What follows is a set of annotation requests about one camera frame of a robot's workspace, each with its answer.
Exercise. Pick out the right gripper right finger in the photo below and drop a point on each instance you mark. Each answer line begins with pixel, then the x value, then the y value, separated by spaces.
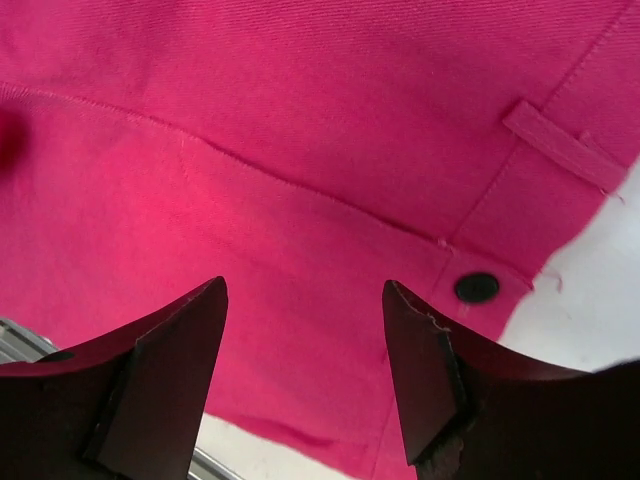
pixel 470 408

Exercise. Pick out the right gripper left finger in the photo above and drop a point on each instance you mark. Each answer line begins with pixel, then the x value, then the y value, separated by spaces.
pixel 125 405

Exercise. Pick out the pink trousers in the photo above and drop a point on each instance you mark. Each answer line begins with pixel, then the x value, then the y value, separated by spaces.
pixel 306 152

